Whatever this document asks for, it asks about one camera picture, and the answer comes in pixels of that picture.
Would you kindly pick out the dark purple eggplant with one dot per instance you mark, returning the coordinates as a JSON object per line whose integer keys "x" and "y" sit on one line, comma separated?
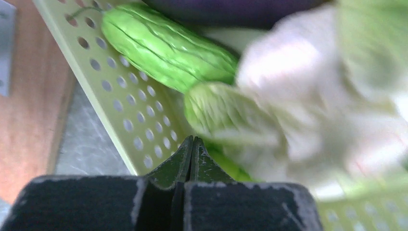
{"x": 258, "y": 14}

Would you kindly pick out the white cauliflower with leaves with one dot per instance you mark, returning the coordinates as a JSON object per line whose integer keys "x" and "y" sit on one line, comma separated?
{"x": 322, "y": 95}

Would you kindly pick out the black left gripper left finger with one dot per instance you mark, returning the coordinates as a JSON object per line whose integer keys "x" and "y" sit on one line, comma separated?
{"x": 175, "y": 168}

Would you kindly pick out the brown cardboard piece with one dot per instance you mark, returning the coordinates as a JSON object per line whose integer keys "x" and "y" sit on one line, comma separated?
{"x": 33, "y": 117}

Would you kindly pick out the light green bitter gourd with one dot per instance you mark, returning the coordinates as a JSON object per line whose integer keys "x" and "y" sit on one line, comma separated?
{"x": 165, "y": 50}

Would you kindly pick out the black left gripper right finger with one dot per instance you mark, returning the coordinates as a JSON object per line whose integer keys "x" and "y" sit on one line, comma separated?
{"x": 203, "y": 167}

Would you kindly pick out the light green plastic tray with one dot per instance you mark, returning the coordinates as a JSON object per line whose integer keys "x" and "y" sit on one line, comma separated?
{"x": 144, "y": 120}

